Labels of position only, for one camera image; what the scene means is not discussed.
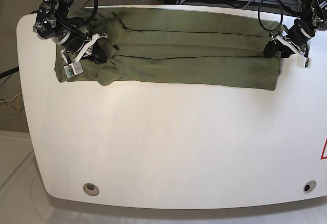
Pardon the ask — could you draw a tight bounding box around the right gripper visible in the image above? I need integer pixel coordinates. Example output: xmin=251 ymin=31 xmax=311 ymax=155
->
xmin=60 ymin=33 xmax=119 ymax=64

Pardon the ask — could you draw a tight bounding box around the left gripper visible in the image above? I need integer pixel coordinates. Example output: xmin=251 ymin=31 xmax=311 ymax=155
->
xmin=263 ymin=24 xmax=311 ymax=58

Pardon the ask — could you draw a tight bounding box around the olive green T-shirt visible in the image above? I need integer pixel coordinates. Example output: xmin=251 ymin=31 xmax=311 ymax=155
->
xmin=54 ymin=8 xmax=281 ymax=91

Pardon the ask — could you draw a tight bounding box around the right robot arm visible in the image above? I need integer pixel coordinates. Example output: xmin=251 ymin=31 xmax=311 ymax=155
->
xmin=33 ymin=0 xmax=108 ymax=65

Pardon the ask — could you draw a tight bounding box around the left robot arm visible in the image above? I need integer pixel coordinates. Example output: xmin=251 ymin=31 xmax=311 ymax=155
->
xmin=258 ymin=0 xmax=326 ymax=59

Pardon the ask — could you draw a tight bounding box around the red triangle warning sticker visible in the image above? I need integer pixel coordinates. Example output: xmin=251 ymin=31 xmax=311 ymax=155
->
xmin=320 ymin=140 xmax=327 ymax=160

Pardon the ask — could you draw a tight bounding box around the right table grommet hole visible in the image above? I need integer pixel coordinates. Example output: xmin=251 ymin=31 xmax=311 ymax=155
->
xmin=303 ymin=181 xmax=317 ymax=193

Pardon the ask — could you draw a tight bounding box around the table grommet hole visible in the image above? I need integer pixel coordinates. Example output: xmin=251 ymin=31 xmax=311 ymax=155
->
xmin=303 ymin=181 xmax=317 ymax=193
xmin=83 ymin=183 xmax=100 ymax=196

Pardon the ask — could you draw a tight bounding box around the left table grommet hole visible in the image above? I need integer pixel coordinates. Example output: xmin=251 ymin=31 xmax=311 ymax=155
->
xmin=83 ymin=183 xmax=100 ymax=196

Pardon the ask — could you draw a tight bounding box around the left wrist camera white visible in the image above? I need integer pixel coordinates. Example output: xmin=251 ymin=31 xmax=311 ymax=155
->
xmin=296 ymin=56 xmax=312 ymax=69

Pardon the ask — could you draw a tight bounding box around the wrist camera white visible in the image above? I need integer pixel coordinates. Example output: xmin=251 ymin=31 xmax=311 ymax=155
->
xmin=296 ymin=56 xmax=312 ymax=69
xmin=64 ymin=62 xmax=83 ymax=78

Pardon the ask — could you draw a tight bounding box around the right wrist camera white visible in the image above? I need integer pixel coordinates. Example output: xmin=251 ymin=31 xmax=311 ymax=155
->
xmin=64 ymin=62 xmax=83 ymax=78

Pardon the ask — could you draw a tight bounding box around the black looped cable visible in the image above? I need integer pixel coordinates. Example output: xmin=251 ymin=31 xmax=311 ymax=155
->
xmin=258 ymin=0 xmax=284 ymax=32

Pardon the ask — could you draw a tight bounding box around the yellow cable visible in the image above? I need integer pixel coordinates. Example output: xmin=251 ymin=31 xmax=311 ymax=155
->
xmin=0 ymin=93 xmax=25 ymax=115

